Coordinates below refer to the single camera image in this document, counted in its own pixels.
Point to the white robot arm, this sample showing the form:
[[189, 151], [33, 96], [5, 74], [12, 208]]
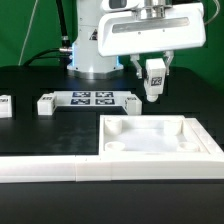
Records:
[[85, 57]]

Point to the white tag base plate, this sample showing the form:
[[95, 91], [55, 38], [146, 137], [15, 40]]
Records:
[[91, 98]]

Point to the white L-shaped fence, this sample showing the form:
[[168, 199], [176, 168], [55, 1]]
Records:
[[106, 168]]

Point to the white square table top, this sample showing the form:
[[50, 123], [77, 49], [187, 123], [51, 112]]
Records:
[[129, 136]]

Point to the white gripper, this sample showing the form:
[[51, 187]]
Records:
[[122, 33]]

